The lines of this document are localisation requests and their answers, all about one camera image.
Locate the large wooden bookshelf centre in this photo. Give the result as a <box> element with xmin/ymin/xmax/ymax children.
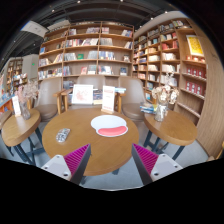
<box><xmin>38</xmin><ymin>21</ymin><xmax>134</xmax><ymax>82</ymax></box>

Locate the wooden bookshelf right wall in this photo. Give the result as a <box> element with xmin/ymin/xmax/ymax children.
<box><xmin>133</xmin><ymin>18</ymin><xmax>206</xmax><ymax>125</ymax></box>

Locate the white sign card on stand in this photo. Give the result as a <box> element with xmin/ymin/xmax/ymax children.
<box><xmin>101</xmin><ymin>86</ymin><xmax>115</xmax><ymax>113</ymax></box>

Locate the beige armchair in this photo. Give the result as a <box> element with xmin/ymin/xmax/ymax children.
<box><xmin>35</xmin><ymin>77</ymin><xmax>62</xmax><ymax>121</ymax></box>
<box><xmin>62</xmin><ymin>75</ymin><xmax>126</xmax><ymax>112</ymax></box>
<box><xmin>118</xmin><ymin>76</ymin><xmax>146</xmax><ymax>121</ymax></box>

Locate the round wooden side table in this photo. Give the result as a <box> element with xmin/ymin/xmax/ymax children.
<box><xmin>144</xmin><ymin>110</ymin><xmax>197</xmax><ymax>146</ymax></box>
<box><xmin>2</xmin><ymin>109</ymin><xmax>41</xmax><ymax>146</ymax></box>

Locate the distant bookshelf far left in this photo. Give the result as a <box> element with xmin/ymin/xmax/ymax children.
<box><xmin>6</xmin><ymin>58</ymin><xmax>23</xmax><ymax>94</ymax></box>

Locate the left beige armchair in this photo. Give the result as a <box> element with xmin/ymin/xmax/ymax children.
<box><xmin>35</xmin><ymin>77</ymin><xmax>62</xmax><ymax>121</ymax></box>

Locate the small white card left table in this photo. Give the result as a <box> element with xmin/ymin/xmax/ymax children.
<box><xmin>12</xmin><ymin>96</ymin><xmax>21</xmax><ymax>117</ymax></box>

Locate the right beige armchair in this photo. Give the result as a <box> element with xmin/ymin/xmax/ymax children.
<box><xmin>118</xmin><ymin>76</ymin><xmax>146</xmax><ymax>121</ymax></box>

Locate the glass vase with white flowers right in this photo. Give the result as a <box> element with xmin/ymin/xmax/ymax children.
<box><xmin>152</xmin><ymin>73</ymin><xmax>179</xmax><ymax>122</ymax></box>

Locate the middle beige armchair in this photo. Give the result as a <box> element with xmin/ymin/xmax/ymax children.
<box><xmin>62</xmin><ymin>75</ymin><xmax>126</xmax><ymax>112</ymax></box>

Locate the silver patterned computer mouse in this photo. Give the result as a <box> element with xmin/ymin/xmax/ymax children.
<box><xmin>56</xmin><ymin>128</ymin><xmax>70</xmax><ymax>143</ymax></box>

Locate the white and red mouse pad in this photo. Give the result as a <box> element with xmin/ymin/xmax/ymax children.
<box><xmin>91</xmin><ymin>115</ymin><xmax>128</xmax><ymax>137</ymax></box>

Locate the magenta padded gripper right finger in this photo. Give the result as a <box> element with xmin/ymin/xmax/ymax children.
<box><xmin>132</xmin><ymin>144</ymin><xmax>182</xmax><ymax>185</ymax></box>

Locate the round wooden centre table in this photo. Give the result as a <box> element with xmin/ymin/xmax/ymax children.
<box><xmin>42</xmin><ymin>108</ymin><xmax>139</xmax><ymax>176</ymax></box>

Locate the yellow framed poster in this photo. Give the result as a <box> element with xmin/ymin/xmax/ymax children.
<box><xmin>186</xmin><ymin>35</ymin><xmax>204</xmax><ymax>56</ymax></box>

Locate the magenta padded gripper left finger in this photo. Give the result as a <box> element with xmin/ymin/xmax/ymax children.
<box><xmin>42</xmin><ymin>144</ymin><xmax>91</xmax><ymax>185</ymax></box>

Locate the white picture board red print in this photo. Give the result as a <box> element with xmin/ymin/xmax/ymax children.
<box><xmin>72</xmin><ymin>84</ymin><xmax>93</xmax><ymax>104</ymax></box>

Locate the glass vase with dried flowers left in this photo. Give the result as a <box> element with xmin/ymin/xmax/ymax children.
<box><xmin>15</xmin><ymin>81</ymin><xmax>39</xmax><ymax>120</ymax></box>

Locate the stack of books on chair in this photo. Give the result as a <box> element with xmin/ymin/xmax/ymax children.
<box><xmin>140</xmin><ymin>102</ymin><xmax>157</xmax><ymax>114</ymax></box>

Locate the right round wooden side table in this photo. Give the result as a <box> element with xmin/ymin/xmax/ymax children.
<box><xmin>144</xmin><ymin>110</ymin><xmax>197</xmax><ymax>146</ymax></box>

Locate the left round wooden side table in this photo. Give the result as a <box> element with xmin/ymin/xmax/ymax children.
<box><xmin>2</xmin><ymin>109</ymin><xmax>41</xmax><ymax>146</ymax></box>

